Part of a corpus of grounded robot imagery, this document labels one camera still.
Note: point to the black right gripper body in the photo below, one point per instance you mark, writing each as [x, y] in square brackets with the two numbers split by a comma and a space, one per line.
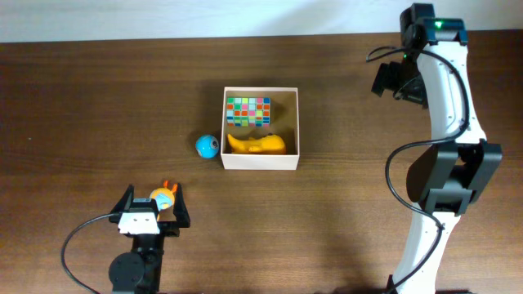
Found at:
[382, 78]

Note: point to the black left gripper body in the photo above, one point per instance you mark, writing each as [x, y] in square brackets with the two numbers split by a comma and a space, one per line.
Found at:
[169, 228]

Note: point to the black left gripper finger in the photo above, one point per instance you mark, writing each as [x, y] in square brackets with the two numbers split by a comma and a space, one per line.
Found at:
[179, 209]
[122, 205]

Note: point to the small orange egg toy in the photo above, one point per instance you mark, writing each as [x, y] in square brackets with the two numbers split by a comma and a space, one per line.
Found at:
[165, 196]

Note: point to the blue ball with eyes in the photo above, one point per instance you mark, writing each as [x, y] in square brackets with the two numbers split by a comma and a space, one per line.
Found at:
[207, 146]

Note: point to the pink cardboard box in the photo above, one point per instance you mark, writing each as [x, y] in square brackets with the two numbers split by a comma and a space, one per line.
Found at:
[284, 122]

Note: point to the orange rubber duck toy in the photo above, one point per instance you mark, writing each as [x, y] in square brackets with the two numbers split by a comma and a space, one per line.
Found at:
[271, 144]

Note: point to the colourful puzzle cube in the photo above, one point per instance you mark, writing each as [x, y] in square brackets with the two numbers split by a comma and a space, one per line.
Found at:
[259, 111]
[237, 111]

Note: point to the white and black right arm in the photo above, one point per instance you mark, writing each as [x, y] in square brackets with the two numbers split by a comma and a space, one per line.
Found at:
[458, 162]

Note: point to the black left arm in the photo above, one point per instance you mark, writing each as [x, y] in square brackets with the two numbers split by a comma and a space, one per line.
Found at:
[139, 270]

